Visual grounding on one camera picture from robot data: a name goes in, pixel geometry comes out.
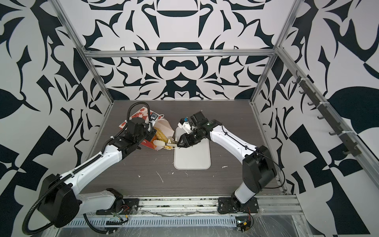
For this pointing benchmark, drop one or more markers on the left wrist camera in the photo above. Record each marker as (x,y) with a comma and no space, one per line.
(154,116)

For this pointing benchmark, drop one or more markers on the white rectangular tray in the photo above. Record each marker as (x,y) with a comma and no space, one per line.
(196,157)

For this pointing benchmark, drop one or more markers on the grey wall hook rack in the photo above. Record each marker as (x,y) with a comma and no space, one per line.
(329,114)

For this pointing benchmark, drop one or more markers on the small electronics board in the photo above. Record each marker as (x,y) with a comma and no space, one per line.
(244,224)

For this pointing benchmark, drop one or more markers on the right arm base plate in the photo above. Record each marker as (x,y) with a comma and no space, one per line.
(232,205)

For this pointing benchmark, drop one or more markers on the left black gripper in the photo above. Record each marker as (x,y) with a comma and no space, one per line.
(151,134)

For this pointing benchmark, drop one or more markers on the long yellow fake bread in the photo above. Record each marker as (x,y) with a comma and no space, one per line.
(160,135)

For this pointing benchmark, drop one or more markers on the aluminium cage frame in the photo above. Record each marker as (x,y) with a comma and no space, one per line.
(367,159)

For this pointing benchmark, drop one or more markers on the white slotted cable duct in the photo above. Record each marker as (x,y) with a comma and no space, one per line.
(159,221)

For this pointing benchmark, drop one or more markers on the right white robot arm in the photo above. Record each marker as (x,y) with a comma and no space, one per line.
(258,167)

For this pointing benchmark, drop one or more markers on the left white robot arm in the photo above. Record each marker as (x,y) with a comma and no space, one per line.
(61,197)

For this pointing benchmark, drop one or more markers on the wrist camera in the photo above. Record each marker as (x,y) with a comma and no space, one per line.
(185,124)
(154,116)

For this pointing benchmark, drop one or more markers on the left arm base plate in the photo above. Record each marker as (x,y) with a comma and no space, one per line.
(121,206)

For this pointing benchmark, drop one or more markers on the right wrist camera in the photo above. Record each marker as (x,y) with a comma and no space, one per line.
(185,124)

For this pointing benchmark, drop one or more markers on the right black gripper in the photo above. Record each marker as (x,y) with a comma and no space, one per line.
(186,140)

